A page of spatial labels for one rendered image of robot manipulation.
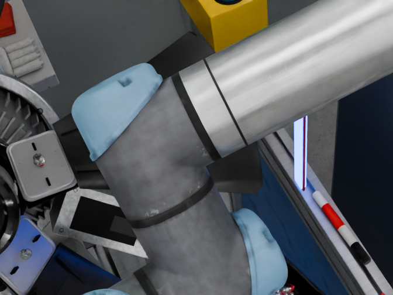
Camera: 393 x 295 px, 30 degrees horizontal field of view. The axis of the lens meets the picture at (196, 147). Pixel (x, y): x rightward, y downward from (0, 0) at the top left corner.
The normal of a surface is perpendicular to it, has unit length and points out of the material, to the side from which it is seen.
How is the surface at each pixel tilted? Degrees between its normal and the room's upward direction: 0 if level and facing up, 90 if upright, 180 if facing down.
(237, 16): 90
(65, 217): 50
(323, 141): 0
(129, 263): 0
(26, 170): 7
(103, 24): 90
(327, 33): 22
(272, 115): 71
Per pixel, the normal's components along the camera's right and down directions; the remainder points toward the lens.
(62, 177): -0.01, -0.60
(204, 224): 0.47, -0.03
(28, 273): 0.73, -0.37
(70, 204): 0.24, 0.20
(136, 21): 0.41, 0.73
